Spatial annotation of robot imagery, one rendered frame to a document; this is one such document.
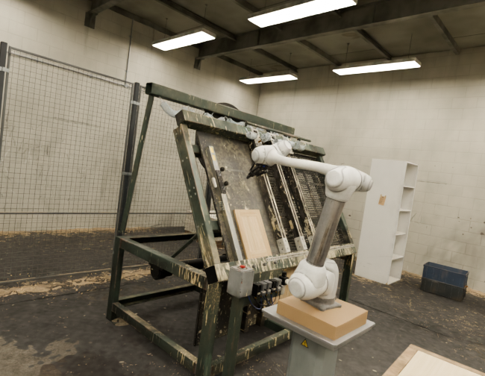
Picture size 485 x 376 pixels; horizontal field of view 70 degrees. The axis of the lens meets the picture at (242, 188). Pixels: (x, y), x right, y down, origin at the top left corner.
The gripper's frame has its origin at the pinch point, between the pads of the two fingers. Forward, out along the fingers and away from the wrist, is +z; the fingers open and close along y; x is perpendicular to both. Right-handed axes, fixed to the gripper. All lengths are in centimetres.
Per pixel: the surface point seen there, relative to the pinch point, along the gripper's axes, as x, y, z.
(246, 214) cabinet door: -3.1, -25.2, 39.1
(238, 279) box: 67, -27, 14
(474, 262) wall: -280, -473, 82
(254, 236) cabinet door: 9, -40, 41
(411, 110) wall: -506, -267, 50
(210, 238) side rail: 43, -4, 30
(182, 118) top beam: -23, 62, 20
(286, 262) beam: 8, -77, 44
